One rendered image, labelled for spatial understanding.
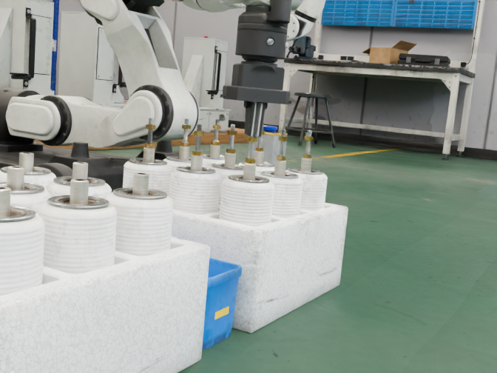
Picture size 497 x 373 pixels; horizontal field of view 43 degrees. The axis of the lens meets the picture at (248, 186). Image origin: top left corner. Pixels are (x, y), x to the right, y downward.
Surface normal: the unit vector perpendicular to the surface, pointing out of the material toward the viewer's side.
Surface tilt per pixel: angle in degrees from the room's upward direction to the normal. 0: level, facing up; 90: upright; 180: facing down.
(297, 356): 0
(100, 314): 90
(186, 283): 90
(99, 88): 90
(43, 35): 90
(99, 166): 45
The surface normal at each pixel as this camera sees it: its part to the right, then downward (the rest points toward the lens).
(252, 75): 0.34, 0.17
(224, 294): 0.86, 0.18
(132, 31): -0.36, 0.49
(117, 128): -0.49, 0.08
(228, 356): 0.09, -0.99
